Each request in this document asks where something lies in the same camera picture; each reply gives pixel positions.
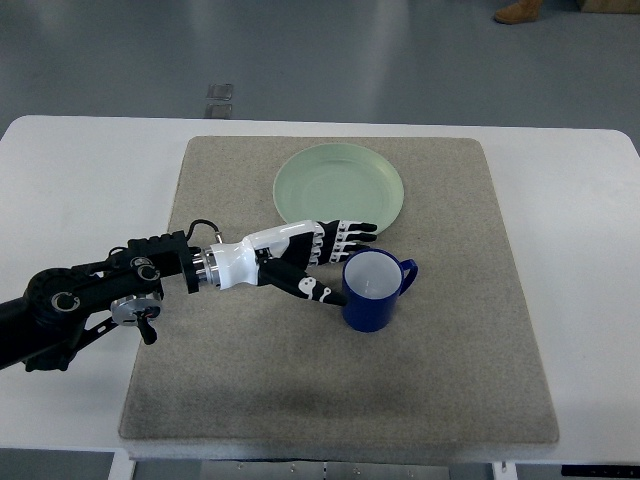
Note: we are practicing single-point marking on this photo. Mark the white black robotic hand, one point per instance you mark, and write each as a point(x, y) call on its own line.
point(267, 257)

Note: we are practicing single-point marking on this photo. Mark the blue mug white inside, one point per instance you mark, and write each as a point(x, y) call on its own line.
point(373, 280)

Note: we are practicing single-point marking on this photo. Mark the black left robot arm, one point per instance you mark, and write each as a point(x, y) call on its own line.
point(63, 310)

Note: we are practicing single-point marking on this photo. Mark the light green plate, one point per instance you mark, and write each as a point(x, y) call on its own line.
point(338, 181)

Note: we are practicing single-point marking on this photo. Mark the metal floor plate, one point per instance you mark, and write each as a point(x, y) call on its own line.
point(218, 99)

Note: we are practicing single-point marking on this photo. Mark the grey felt mat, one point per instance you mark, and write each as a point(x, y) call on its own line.
point(458, 366)

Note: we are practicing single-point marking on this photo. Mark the brown shoe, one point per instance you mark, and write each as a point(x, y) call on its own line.
point(522, 11)

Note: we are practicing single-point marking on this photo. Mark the cardboard box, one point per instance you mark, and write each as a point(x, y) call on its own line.
point(609, 6)

